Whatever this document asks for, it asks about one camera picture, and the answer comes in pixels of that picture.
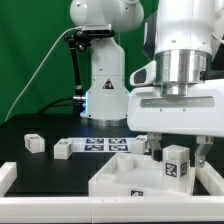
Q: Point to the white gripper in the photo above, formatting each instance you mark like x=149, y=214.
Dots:
x=200, y=113

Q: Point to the white square table top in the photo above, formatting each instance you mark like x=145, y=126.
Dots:
x=130, y=175

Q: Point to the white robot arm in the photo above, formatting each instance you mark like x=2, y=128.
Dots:
x=177, y=92

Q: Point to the sheet of fiducial tags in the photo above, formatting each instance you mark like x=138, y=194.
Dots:
x=101, y=145

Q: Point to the white U-shaped obstacle fence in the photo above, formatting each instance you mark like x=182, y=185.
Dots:
x=103, y=210

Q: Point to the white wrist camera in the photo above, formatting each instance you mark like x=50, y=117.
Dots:
x=144, y=76

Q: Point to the grey mounted camera bar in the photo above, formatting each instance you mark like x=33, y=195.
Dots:
x=94, y=30

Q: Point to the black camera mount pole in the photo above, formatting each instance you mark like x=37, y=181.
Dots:
x=77, y=43

